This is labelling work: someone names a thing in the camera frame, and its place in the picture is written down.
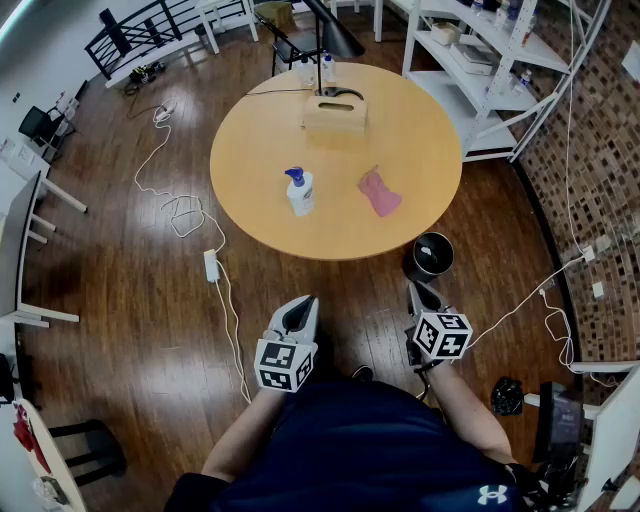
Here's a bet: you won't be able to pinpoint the white paper sheet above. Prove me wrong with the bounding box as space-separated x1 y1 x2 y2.
621 39 640 81

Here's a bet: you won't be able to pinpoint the long white floor cable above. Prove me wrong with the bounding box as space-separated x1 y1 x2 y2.
134 99 251 404

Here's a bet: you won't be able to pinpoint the black plastic bag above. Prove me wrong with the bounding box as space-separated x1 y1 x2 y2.
491 377 524 416

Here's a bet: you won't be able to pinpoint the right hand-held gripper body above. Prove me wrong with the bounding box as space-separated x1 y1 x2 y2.
405 303 474 369

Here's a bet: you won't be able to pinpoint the white metal shelving unit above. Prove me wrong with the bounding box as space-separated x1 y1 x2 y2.
402 0 614 164

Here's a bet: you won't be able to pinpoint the person's navy blue shirt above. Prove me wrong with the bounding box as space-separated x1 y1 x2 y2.
164 379 531 512

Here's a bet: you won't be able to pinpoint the pink cloth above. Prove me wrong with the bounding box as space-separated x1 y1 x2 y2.
356 164 404 219

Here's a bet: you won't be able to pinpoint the white side table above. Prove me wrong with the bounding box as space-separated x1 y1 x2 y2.
194 0 261 54

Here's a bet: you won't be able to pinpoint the black folding chair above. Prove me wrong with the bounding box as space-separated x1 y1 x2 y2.
254 12 326 76

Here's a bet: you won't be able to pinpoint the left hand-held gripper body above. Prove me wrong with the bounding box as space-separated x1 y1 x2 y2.
254 324 320 396

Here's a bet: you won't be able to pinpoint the black waste bin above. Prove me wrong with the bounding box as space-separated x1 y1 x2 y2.
403 231 455 284

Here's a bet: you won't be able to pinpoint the white storage box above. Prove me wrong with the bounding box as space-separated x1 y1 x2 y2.
448 42 495 76

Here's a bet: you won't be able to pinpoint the curved white table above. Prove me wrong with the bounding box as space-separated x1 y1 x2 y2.
0 397 86 512

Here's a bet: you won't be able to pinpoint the wooden tissue box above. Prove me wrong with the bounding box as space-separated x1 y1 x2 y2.
301 94 370 135

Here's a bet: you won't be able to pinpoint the black monitor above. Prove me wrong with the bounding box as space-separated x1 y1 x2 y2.
532 382 586 464

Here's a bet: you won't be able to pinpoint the black desk lamp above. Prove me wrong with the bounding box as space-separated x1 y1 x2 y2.
299 0 366 101

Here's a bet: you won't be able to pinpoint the black mesh chair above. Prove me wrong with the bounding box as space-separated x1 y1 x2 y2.
18 104 76 161

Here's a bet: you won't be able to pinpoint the white plastic tray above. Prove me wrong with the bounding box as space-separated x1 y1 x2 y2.
430 20 464 47

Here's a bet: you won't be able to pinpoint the white wall cable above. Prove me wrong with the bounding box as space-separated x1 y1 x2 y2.
469 0 624 389

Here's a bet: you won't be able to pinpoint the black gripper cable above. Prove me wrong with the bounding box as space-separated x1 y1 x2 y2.
414 359 441 401

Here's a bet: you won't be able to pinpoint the red cloth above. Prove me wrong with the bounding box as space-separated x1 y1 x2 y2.
12 402 51 474

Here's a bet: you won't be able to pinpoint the person's left forearm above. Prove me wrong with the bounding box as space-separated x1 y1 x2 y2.
199 384 286 481

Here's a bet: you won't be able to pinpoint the black harness straps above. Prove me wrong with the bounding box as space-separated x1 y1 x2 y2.
504 459 586 512

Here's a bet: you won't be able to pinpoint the person's right forearm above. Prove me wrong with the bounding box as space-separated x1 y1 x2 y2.
424 359 519 466

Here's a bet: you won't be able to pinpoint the black metal railing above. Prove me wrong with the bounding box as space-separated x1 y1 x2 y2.
83 0 201 81

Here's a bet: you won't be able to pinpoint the white bottle blue pump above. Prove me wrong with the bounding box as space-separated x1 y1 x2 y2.
283 166 316 218

